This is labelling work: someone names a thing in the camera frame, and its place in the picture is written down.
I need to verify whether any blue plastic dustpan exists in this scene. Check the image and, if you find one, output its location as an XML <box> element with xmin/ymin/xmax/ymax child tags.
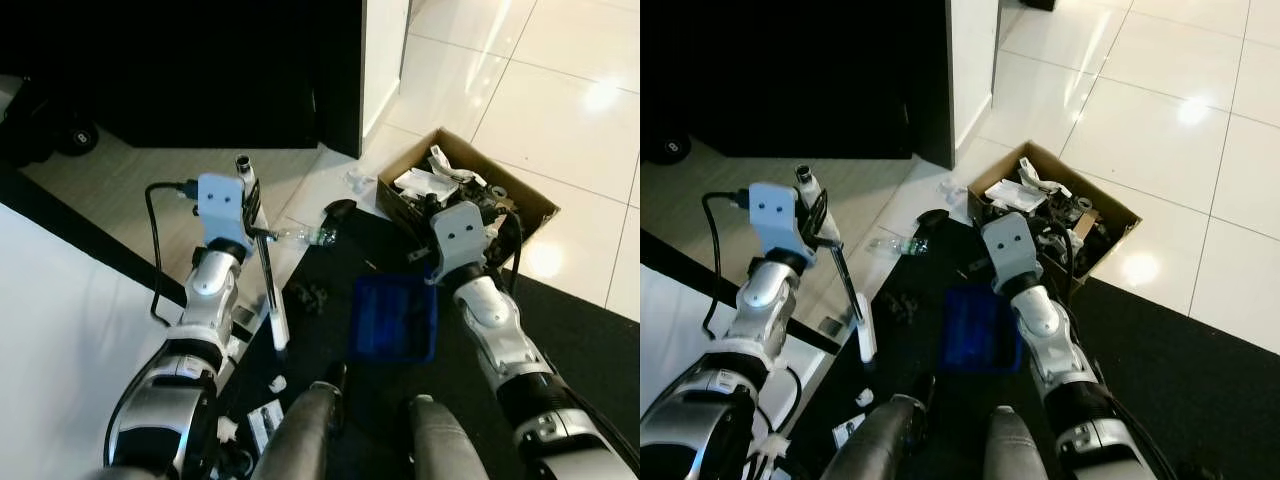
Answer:
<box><xmin>938</xmin><ymin>284</ymin><xmax>1024</xmax><ymax>374</ymax></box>
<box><xmin>347</xmin><ymin>274</ymin><xmax>439</xmax><ymax>365</ymax></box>

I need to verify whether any black floor mat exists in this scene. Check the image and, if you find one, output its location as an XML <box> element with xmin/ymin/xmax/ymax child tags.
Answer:
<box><xmin>640</xmin><ymin>215</ymin><xmax>1280</xmax><ymax>480</ymax></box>
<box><xmin>0</xmin><ymin>165</ymin><xmax>641</xmax><ymax>480</ymax></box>

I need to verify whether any clear plastic bottle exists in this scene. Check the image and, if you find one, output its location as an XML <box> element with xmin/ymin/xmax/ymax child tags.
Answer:
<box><xmin>868</xmin><ymin>235</ymin><xmax>931</xmax><ymax>258</ymax></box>
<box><xmin>274</xmin><ymin>226</ymin><xmax>338</xmax><ymax>248</ymax></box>

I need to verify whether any brown cardboard box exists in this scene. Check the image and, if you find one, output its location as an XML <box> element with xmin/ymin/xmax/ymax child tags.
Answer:
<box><xmin>966</xmin><ymin>140</ymin><xmax>1144</xmax><ymax>293</ymax></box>
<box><xmin>376</xmin><ymin>127</ymin><xmax>560</xmax><ymax>269</ymax></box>

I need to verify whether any white paper waste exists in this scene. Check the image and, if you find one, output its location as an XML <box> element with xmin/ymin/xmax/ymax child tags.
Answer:
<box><xmin>393</xmin><ymin>166</ymin><xmax>463</xmax><ymax>204</ymax></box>
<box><xmin>984</xmin><ymin>178</ymin><xmax>1047</xmax><ymax>215</ymax></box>

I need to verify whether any black crumpled litter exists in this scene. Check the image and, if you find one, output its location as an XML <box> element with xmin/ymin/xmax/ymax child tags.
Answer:
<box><xmin>886</xmin><ymin>291</ymin><xmax>925</xmax><ymax>323</ymax></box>
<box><xmin>296</xmin><ymin>283</ymin><xmax>335</xmax><ymax>316</ymax></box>

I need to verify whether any black cabinet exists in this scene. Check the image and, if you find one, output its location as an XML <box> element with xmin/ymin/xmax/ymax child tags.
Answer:
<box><xmin>0</xmin><ymin>0</ymin><xmax>367</xmax><ymax>159</ymax></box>
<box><xmin>640</xmin><ymin>0</ymin><xmax>956</xmax><ymax>169</ymax></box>

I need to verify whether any white printed paper scrap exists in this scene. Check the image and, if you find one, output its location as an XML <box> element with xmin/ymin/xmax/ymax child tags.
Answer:
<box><xmin>832</xmin><ymin>414</ymin><xmax>867</xmax><ymax>451</ymax></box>
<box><xmin>247</xmin><ymin>399</ymin><xmax>285</xmax><ymax>453</ymax></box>

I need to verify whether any white cabinet side panel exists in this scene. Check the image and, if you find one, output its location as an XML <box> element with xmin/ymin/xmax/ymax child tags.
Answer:
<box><xmin>946</xmin><ymin>0</ymin><xmax>1001</xmax><ymax>167</ymax></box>
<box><xmin>360</xmin><ymin>0</ymin><xmax>412</xmax><ymax>157</ymax></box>

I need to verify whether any grey right robot leg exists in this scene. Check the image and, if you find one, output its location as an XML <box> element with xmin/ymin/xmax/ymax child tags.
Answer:
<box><xmin>404</xmin><ymin>394</ymin><xmax>491</xmax><ymax>480</ymax></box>
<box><xmin>983</xmin><ymin>404</ymin><xmax>1051</xmax><ymax>480</ymax></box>

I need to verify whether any grey robot leg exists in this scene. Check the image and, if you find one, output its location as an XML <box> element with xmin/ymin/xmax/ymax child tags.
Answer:
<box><xmin>404</xmin><ymin>394</ymin><xmax>491</xmax><ymax>480</ymax></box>
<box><xmin>983</xmin><ymin>404</ymin><xmax>1051</xmax><ymax>480</ymax></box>
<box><xmin>248</xmin><ymin>362</ymin><xmax>348</xmax><ymax>480</ymax></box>
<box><xmin>818</xmin><ymin>374</ymin><xmax>937</xmax><ymax>480</ymax></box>

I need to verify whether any grey left robot leg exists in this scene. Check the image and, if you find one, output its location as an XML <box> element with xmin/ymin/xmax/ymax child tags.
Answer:
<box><xmin>818</xmin><ymin>374</ymin><xmax>937</xmax><ymax>480</ymax></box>
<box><xmin>248</xmin><ymin>362</ymin><xmax>348</xmax><ymax>480</ymax></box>

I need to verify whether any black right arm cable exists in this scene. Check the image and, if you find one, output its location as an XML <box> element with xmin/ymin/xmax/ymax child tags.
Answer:
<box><xmin>500</xmin><ymin>210</ymin><xmax>525</xmax><ymax>294</ymax></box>
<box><xmin>1056</xmin><ymin>236</ymin><xmax>1081</xmax><ymax>303</ymax></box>

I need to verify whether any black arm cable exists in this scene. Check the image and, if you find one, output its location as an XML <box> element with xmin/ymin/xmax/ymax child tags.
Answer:
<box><xmin>700</xmin><ymin>190</ymin><xmax>752</xmax><ymax>341</ymax></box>
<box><xmin>144</xmin><ymin>179</ymin><xmax>202</xmax><ymax>328</ymax></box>
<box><xmin>1056</xmin><ymin>236</ymin><xmax>1081</xmax><ymax>303</ymax></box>
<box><xmin>500</xmin><ymin>210</ymin><xmax>525</xmax><ymax>294</ymax></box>

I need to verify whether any pale blue left wrist camera mount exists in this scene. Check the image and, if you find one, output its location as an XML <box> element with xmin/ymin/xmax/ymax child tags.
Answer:
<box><xmin>196</xmin><ymin>173</ymin><xmax>250</xmax><ymax>253</ymax></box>
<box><xmin>747</xmin><ymin>182</ymin><xmax>807</xmax><ymax>263</ymax></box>

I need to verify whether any pale blue wrist camera mount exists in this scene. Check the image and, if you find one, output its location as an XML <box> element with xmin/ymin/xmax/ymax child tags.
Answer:
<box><xmin>196</xmin><ymin>173</ymin><xmax>250</xmax><ymax>253</ymax></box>
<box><xmin>431</xmin><ymin>201</ymin><xmax>489</xmax><ymax>284</ymax></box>
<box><xmin>979</xmin><ymin>211</ymin><xmax>1043</xmax><ymax>294</ymax></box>
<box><xmin>747</xmin><ymin>182</ymin><xmax>807</xmax><ymax>263</ymax></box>

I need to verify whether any pale blue right wrist camera mount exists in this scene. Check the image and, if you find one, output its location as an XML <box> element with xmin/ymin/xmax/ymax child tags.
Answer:
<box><xmin>979</xmin><ymin>211</ymin><xmax>1043</xmax><ymax>294</ymax></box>
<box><xmin>431</xmin><ymin>201</ymin><xmax>489</xmax><ymax>284</ymax></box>

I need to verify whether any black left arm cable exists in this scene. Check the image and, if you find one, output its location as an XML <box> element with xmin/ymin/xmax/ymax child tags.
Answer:
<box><xmin>144</xmin><ymin>179</ymin><xmax>202</xmax><ymax>328</ymax></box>
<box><xmin>700</xmin><ymin>190</ymin><xmax>752</xmax><ymax>341</ymax></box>

